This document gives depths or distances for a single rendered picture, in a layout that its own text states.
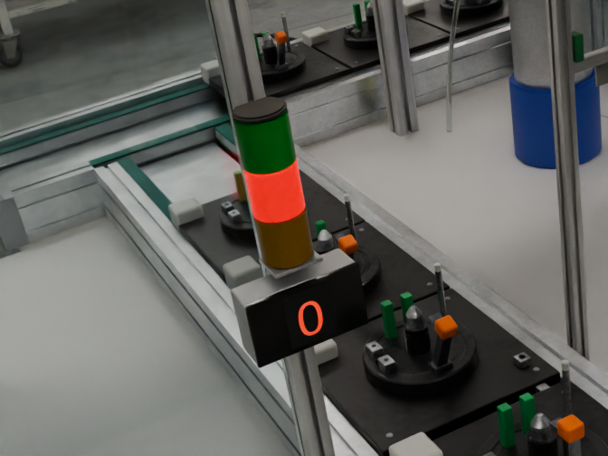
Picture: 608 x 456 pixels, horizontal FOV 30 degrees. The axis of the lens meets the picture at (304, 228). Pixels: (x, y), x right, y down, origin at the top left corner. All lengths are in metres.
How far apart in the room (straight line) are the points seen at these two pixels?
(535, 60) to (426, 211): 0.32
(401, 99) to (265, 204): 1.22
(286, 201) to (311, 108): 1.25
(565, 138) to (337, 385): 0.40
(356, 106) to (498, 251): 0.61
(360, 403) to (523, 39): 0.85
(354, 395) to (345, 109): 1.03
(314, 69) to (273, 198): 1.35
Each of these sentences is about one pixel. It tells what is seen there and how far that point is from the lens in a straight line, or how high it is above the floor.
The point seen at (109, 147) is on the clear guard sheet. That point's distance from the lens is 1.02.
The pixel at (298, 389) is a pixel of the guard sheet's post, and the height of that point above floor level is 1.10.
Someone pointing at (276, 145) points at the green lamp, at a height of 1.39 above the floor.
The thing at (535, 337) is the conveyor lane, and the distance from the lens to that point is 1.46.
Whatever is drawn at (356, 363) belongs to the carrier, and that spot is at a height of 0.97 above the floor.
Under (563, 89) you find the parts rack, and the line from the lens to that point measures 1.30.
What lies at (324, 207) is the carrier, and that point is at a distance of 1.80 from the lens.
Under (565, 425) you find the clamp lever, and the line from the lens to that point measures 1.13.
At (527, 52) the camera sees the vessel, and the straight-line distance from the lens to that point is 2.00.
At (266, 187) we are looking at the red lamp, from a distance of 1.03.
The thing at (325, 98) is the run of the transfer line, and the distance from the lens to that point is 2.28.
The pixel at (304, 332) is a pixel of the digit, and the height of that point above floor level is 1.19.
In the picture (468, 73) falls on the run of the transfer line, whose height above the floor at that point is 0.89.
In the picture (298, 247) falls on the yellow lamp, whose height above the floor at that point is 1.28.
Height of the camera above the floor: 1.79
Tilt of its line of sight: 28 degrees down
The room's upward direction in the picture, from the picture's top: 11 degrees counter-clockwise
